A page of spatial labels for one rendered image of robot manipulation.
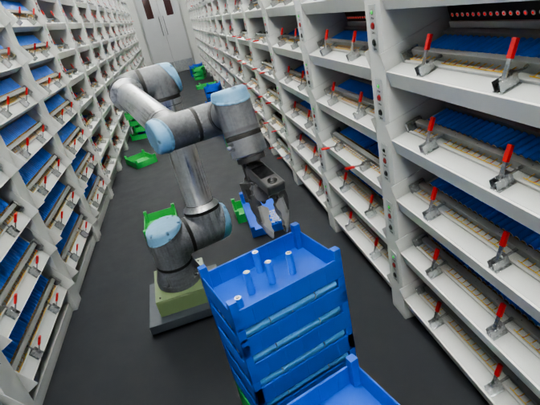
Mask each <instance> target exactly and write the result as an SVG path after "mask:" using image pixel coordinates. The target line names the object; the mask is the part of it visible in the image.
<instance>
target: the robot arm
mask: <svg viewBox="0 0 540 405"><path fill-rule="evenodd" d="M181 91H182V81H181V80H180V77H179V75H178V73H177V72H176V70H175V69H174V67H173V66H172V65H171V64H170V63H156V64H154V65H151V66H148V67H143V68H139V69H137V70H132V71H129V72H126V73H124V74H122V75H120V76H118V77H117V78H116V79H115V80H114V81H113V82H112V83H111V85H110V87H109V92H108V93H109V97H110V100H111V101H112V103H113V104H114V105H115V106H116V107H117V108H118V109H120V110H122V111H126V112H128V113H129V114H130V115H131V116H132V117H133V118H134V119H135V120H136V121H137V122H138V123H139V124H140V125H141V126H142V127H143V128H144V129H145V132H146V135H147V137H148V140H149V143H150V144H151V146H152V148H153V149H154V151H155V152H156V153H158V154H165V153H168V154H169V156H170V160H171V163H172V166H173V168H174V172H175V174H176V177H177V180H178V184H179V186H180V189H181V192H182V196H183V198H184V200H185V203H186V207H185V208H184V210H183V213H184V215H185V217H183V218H181V219H180V218H179V217H178V216H176V215H175V216H172V215H167V216H163V217H161V218H159V219H158V220H155V221H153V222H152V223H151V224H150V225H149V226H148V228H147V229H146V232H145V236H146V239H147V244H148V246H149V249H150V251H151V254H152V256H153V260H154V262H155V264H156V267H157V285H158V287H159V288H160V289H161V290H162V291H164V292H166V293H178V292H181V291H184V290H186V289H189V288H190V287H192V286H193V285H195V284H196V283H197V282H198V281H199V279H200V275H199V273H198V269H197V267H199V266H200V265H199V264H198V263H197V261H196V260H195V259H194V258H193V257H192V255H191V253H193V252H196V251H197V250H200V249H202V248H204V247H207V246H209V245H211V244H213V243H216V242H218V241H220V240H223V239H224V238H226V237H228V236H229V235H230V234H231V231H232V224H231V217H230V215H229V213H228V210H227V208H226V207H225V206H224V204H222V203H221V202H219V201H218V200H217V199H216V198H212V196H211V192H210V189H209V186H208V184H207V180H206V177H205V174H204V171H203V167H202V164H201V162H200V159H199V156H198V151H197V149H196V146H195V143H198V142H200V141H205V140H207V139H210V138H212V137H217V136H221V135H224V137H225V140H226V143H227V145H228V147H227V150H228V151H229V150H230V153H231V156H232V159H237V162H238V165H241V166H242V168H243V172H244V175H245V178H244V182H242V183H240V184H239V185H240V188H241V190H242V193H243V196H244V199H245V202H246V203H249V204H250V208H251V209H252V212H253V214H254V215H255V216H256V222H257V223H258V224H259V225H260V226H261V227H262V228H263V229H264V231H265V232H266V233H267V234H268V235H269V236H270V237H271V238H272V239H274V238H275V231H274V230H273V229H272V222H271V221H270V219H269V209H268V207H265V206H262V204H261V203H263V204H265V203H266V200H268V199H270V198H273V202H274V203H273V206H274V207H275V208H274V210H275V212H276V214H277V215H278V216H279V217H280V219H281V221H282V227H283V228H284V231H285V232H288V225H289V204H288V195H287V192H286V191H285V181H284V180H283V179H282V178H281V177H280V176H279V175H277V174H276V173H275V172H274V171H272V170H271V169H270V168H269V167H268V166H266V165H265V164H264V163H263V162H261V161H260V158H263V157H265V156H266V155H265V152H264V149H267V145H266V142H265V140H264V135H263V133H262V131H261V129H260V125H259V122H258V120H257V117H256V113H255V110H254V108H253V105H252V101H251V98H250V96H251V95H250V93H249V92H248V90H247V87H246V86H245V85H244V84H240V85H237V86H234V87H231V88H227V89H224V90H221V91H218V92H213V93H211V102H208V103H205V104H201V105H198V106H194V107H192V108H188V109H184V108H183V106H182V102H181V99H180V98H181V97H180V94H179V93H180V92H181ZM245 196H246V197H245Z"/></svg>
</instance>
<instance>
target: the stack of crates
mask: <svg viewBox="0 0 540 405"><path fill-rule="evenodd" d="M286 405H400V404H399V403H398V402H397V401H396V400H395V399H393V398H392V397H391V396H390V395H389V394H388V393H387V392H386V391H385V390H384V389H382V388H381V387H380V386H379V385H378V384H377V383H376V382H375V381H374V380H373V379H372V378H371V377H370V376H369V375H368V374H367V373H366V372H365V371H364V370H363V369H362V368H360V367H359V364H358V358H357V357H356V356H355V355H354V354H350V355H349V356H347V357H346V366H344V367H343V368H341V369H340V370H339V371H337V372H336V373H334V374H332V375H331V376H329V377H328V378H326V379H325V380H323V381H322V382H320V383H318V384H317V385H316V386H315V387H312V388H311V389H309V390H308V391H306V392H305V393H304V394H302V395H300V396H299V397H297V398H296V399H294V400H293V401H291V402H290V403H288V404H286Z"/></svg>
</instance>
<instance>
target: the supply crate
mask: <svg viewBox="0 0 540 405"><path fill-rule="evenodd" d="M290 227H291V231H292V232H289V233H288V234H286V235H282V236H281V237H279V238H277V239H274V240H273V241H271V242H268V243H266V244H264V245H262V246H260V247H258V248H256V249H253V250H251V251H249V252H247V253H245V254H243V255H241V256H238V257H236V258H234V259H233V260H230V261H228V262H226V263H224V264H221V265H219V266H218V267H216V268H213V269H211V270H209V271H207V267H206V266H205V264H203V265H201V266H199V267H197V269H198V273H199V275H200V278H201V281H202V285H203V287H204V290H205V293H206V294H207V295H208V296H209V298H210V299H211V300H212V302H213V303H214V304H215V306H216V307H217V308H218V310H219V311H220V312H221V314H222V315H223V316H224V317H225V319H226V320H227V321H228V323H229V324H230V325H231V327H232V328H233V330H234V331H235V332H236V333H237V334H238V333H240V332H242V331H244V330H246V329H247V328H249V327H251V326H253V325H255V324H256V323H258V322H260V321H262V320H263V319H265V318H267V317H270V316H271V315H273V314H274V313H277V312H279V311H281V310H282V309H284V308H286V307H288V306H289V305H291V304H293V303H295V302H297V301H298V300H300V299H302V298H304V297H306V296H308V295H309V294H311V293H313V292H315V291H317V290H318V289H320V288H322V287H324V286H326V285H327V284H329V283H331V282H333V281H335V280H336V279H338V278H340V277H342V276H344V272H343V267H342V257H341V252H340V248H339V247H336V246H333V247H331V248H330V249H328V248H326V247H324V246H323V245H321V244H320V243H318V242H317V241H315V240H314V239H312V238H310V237H308V236H307V235H306V234H304V233H303V232H301V229H300V224H299V223H297V222H294V223H291V224H290ZM255 250H257V251H258V252H259V254H260V260H261V263H262V267H263V270H264V271H263V272H262V273H257V272H256V267H255V264H254V260H253V257H252V251H255ZM286 251H291V252H292V256H293V260H294V264H295V268H296V272H297V273H296V274H294V275H290V274H289V271H288V265H287V260H286V257H285V253H286ZM265 260H271V261H272V267H273V271H274V274H275V278H276V283H275V284H269V282H268V276H267V273H266V269H265V266H264V261H265ZM245 270H249V271H250V273H251V276H252V281H253V284H254V288H255V291H256V292H255V294H253V295H249V294H248V290H247V286H246V284H245V280H244V277H243V271H245ZM237 295H240V296H241V297H242V299H243V304H244V307H243V308H241V309H240V310H239V307H238V305H237V302H236V301H235V299H234V297H235V296H237Z"/></svg>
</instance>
